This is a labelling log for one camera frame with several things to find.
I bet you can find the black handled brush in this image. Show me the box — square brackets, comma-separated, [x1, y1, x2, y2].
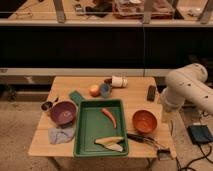
[127, 133, 172, 160]

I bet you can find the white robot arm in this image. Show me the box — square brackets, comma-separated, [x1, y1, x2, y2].
[160, 63, 213, 116]

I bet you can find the purple bowl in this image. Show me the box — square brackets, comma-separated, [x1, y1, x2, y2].
[50, 101, 77, 125]

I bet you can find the red bowl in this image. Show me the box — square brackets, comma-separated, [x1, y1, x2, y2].
[132, 110, 157, 134]

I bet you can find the blue small cup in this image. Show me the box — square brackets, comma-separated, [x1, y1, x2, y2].
[100, 83, 111, 98]

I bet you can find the white can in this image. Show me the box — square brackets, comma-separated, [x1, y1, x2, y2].
[112, 76, 128, 88]

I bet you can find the orange fruit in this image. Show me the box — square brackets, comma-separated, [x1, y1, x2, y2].
[89, 85, 100, 97]

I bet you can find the orange carrot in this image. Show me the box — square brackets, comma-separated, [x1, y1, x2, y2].
[101, 108, 117, 128]

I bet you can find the green sponge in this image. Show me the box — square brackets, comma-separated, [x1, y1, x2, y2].
[69, 90, 85, 106]

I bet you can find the black rectangular block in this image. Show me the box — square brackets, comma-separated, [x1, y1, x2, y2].
[147, 85, 156, 102]

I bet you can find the green plastic tray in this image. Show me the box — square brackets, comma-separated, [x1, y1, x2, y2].
[73, 99, 129, 157]

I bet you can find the wooden table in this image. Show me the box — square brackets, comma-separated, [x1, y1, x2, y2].
[28, 77, 177, 158]

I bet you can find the small metal scoop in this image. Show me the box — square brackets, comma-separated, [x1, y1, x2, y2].
[41, 98, 59, 111]

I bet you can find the grey cloth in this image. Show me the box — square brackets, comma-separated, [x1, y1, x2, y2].
[48, 127, 75, 144]

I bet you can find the black power box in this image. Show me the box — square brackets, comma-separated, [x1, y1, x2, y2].
[187, 125, 213, 144]

